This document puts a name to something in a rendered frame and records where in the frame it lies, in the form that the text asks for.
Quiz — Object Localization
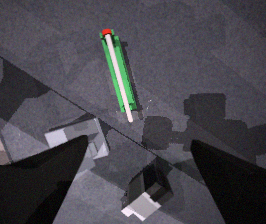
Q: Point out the grey pin with red cap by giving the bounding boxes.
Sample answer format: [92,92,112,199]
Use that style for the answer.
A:
[102,29,133,123]

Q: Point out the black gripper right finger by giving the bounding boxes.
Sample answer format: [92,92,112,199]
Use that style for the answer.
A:
[190,140,266,224]

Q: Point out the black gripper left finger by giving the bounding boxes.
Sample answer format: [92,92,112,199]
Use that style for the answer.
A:
[0,135,88,224]

